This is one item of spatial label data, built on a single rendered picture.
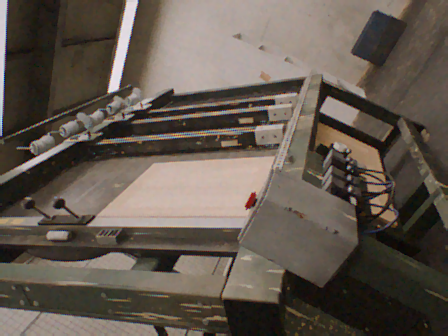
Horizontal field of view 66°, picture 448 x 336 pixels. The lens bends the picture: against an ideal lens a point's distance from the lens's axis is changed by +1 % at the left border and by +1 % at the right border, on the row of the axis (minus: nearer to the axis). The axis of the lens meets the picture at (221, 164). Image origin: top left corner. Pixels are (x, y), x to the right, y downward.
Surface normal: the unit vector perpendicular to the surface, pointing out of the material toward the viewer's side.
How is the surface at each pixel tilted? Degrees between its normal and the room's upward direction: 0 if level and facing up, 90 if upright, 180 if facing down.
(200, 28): 90
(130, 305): 90
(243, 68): 90
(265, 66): 90
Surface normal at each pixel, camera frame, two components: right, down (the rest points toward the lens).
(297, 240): -0.29, 0.42
